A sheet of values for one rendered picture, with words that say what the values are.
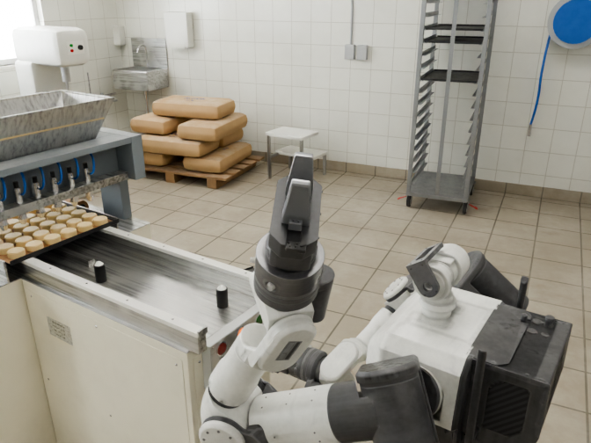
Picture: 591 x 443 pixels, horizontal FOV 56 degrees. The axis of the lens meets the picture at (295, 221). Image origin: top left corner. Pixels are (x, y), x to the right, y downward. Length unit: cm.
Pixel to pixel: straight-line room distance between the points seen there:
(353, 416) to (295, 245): 33
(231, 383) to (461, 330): 39
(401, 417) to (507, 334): 27
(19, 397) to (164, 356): 71
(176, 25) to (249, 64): 85
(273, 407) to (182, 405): 62
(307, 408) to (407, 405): 16
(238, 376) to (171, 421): 74
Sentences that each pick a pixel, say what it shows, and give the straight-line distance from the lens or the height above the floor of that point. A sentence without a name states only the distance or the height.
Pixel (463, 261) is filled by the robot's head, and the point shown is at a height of 121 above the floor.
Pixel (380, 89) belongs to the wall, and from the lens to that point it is 527.
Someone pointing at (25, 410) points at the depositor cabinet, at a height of 39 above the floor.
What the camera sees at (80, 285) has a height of 90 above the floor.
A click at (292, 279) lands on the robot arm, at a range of 67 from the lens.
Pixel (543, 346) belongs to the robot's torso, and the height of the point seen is 111.
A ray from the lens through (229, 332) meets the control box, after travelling 145.
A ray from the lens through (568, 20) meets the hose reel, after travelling 485.
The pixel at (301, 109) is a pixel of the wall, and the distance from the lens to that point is 558.
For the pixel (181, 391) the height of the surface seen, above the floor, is 71.
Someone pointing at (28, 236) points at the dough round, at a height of 91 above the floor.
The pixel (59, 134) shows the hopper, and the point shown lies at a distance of 193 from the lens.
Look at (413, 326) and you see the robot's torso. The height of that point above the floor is 111.
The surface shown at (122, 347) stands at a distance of 159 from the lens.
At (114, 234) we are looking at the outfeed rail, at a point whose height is 90.
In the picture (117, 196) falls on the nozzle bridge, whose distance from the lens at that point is 220.
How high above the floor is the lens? 164
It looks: 22 degrees down
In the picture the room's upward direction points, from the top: straight up
